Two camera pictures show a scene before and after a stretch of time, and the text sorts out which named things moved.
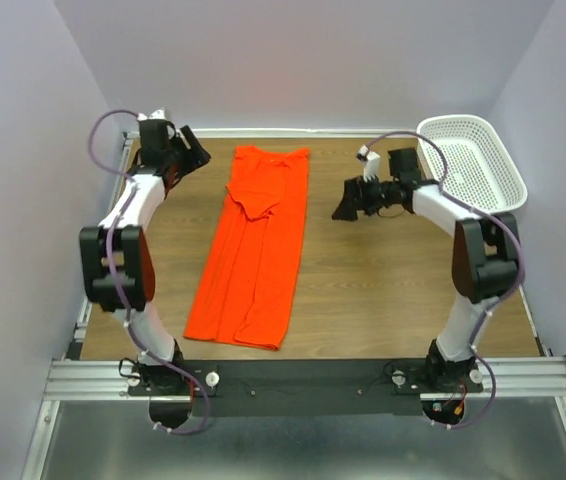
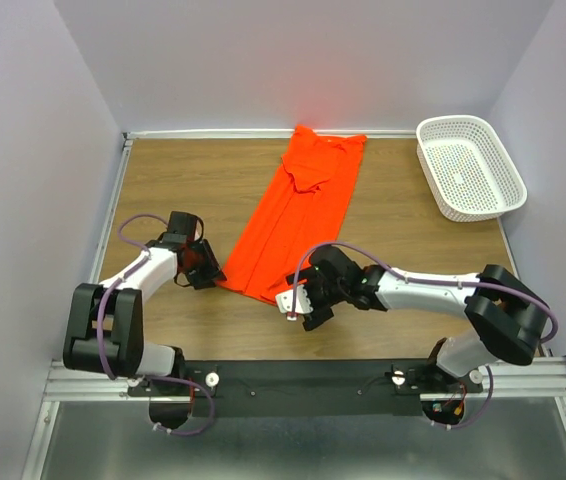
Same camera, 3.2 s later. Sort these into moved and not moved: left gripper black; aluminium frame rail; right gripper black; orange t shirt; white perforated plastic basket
Moved: left gripper black; right gripper black; orange t shirt
Not moved: aluminium frame rail; white perforated plastic basket
